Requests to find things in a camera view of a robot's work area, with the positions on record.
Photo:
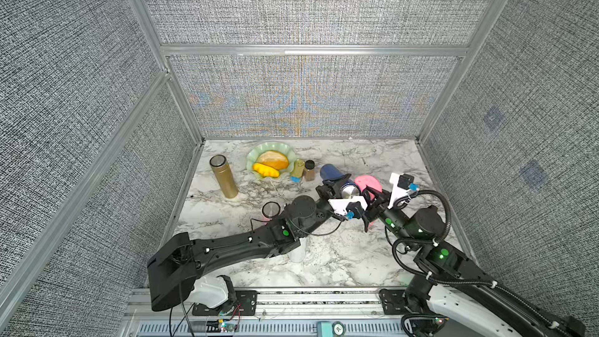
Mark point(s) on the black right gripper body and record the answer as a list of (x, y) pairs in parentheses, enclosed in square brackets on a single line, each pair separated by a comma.
[(378, 213)]

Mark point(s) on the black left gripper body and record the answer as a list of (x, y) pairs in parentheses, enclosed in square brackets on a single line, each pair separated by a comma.
[(322, 195)]

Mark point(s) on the blue thermos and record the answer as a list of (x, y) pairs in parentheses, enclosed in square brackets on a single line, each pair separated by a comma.
[(330, 172)]

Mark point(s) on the pink cloth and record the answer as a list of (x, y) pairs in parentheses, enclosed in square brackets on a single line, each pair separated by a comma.
[(367, 185)]

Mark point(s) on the white thermos black lid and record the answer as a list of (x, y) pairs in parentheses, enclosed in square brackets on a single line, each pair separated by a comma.
[(298, 255)]

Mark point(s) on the gold gradient thermos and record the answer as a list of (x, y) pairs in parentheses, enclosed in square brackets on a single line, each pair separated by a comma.
[(223, 174)]

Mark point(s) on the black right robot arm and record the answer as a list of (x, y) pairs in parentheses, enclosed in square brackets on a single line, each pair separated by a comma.
[(447, 285)]

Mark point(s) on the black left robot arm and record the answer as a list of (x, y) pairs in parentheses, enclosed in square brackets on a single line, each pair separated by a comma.
[(175, 267)]

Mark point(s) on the pink thermos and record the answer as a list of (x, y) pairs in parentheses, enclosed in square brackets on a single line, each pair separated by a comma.
[(271, 210)]

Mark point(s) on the small brown spice jar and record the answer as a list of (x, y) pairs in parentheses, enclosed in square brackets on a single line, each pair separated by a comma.
[(309, 170)]

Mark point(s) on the orange bread bun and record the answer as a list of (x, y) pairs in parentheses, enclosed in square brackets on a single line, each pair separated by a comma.
[(274, 159)]

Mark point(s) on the yellow banana toy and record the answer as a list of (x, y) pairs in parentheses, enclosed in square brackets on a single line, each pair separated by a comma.
[(266, 170)]

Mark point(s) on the green scalloped plate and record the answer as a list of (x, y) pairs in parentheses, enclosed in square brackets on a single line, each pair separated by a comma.
[(283, 149)]

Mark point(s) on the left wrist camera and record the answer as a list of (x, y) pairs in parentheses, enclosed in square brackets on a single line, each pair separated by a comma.
[(351, 208)]

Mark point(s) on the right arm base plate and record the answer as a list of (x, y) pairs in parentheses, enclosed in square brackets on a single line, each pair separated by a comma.
[(399, 302)]

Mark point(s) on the aluminium front rail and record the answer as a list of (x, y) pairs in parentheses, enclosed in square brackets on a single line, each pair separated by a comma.
[(292, 311)]

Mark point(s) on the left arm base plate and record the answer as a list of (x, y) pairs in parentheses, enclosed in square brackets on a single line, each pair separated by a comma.
[(244, 303)]

